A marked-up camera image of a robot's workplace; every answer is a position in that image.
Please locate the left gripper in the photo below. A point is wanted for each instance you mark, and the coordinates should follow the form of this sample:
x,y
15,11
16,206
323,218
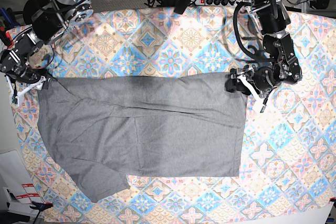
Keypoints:
x,y
263,79

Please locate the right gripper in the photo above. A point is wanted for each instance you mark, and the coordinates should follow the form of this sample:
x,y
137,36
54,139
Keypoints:
x,y
28,75

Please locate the grey T-shirt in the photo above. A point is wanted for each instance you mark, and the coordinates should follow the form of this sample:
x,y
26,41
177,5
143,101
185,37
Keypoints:
x,y
102,130

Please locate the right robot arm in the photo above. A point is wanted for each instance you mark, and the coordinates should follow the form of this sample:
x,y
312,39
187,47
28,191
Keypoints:
x,y
63,14

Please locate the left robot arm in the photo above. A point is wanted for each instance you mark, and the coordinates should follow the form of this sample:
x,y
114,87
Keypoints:
x,y
271,19

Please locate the red table clamp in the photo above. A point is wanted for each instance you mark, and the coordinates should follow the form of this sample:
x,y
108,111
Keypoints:
x,y
8,37

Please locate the black round stool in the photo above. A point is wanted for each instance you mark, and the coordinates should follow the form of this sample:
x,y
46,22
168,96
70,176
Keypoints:
x,y
32,12

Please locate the white power strip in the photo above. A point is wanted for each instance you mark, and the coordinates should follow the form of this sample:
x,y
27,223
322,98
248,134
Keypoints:
x,y
221,3

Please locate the patterned tablecloth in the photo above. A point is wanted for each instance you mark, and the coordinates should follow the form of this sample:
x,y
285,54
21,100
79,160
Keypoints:
x,y
288,157

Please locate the white box with labels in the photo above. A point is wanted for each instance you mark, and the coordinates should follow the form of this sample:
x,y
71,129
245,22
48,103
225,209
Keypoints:
x,y
19,189

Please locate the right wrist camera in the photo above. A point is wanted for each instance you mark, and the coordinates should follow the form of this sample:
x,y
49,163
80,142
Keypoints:
x,y
14,100

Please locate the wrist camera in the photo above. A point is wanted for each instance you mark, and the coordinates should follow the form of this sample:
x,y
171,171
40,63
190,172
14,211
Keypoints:
x,y
14,100
263,108

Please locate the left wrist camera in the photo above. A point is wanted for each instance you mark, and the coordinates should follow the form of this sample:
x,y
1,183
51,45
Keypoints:
x,y
263,108

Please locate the black centre post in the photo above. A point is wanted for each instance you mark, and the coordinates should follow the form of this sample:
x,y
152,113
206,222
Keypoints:
x,y
181,6

